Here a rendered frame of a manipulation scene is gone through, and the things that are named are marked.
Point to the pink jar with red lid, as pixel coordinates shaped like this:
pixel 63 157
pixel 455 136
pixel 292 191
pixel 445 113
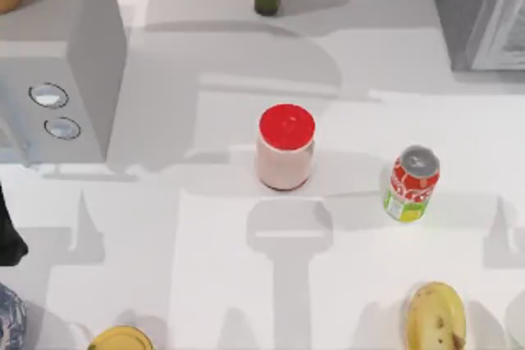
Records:
pixel 286 149

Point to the red and green can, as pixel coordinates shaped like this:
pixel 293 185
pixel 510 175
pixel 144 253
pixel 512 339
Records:
pixel 411 184

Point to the small microwave knob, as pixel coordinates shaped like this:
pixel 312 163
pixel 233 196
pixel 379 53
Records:
pixel 62 127

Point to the pale microwave oven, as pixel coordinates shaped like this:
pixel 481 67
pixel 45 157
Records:
pixel 82 59

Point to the large microwave knob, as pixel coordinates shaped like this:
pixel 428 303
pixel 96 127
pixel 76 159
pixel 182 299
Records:
pixel 48 95

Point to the yellow banana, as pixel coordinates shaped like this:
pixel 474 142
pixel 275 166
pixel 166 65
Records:
pixel 437 317

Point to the blue and white patterned object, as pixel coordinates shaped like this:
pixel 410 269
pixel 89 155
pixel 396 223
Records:
pixel 11 317

